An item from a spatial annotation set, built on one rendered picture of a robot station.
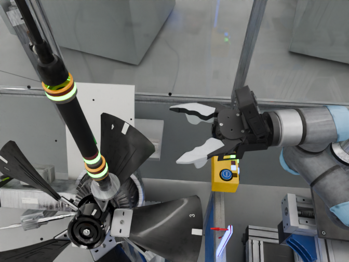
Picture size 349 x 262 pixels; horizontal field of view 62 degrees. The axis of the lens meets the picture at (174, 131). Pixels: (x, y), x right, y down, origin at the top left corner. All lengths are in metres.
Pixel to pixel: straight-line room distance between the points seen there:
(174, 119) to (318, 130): 1.11
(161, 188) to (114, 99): 1.35
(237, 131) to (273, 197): 1.87
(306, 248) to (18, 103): 1.59
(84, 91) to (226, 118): 0.66
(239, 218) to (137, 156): 1.55
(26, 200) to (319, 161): 0.97
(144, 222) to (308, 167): 0.53
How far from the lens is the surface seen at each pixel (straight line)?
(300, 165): 0.70
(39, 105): 1.78
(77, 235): 0.98
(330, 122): 0.63
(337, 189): 0.68
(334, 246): 1.35
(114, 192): 0.72
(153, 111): 1.59
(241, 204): 2.33
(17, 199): 1.22
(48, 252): 1.14
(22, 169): 0.98
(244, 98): 0.51
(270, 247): 2.05
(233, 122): 0.57
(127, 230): 0.98
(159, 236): 0.96
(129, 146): 0.84
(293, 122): 0.60
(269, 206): 2.38
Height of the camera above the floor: 2.12
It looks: 55 degrees down
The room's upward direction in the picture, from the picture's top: straight up
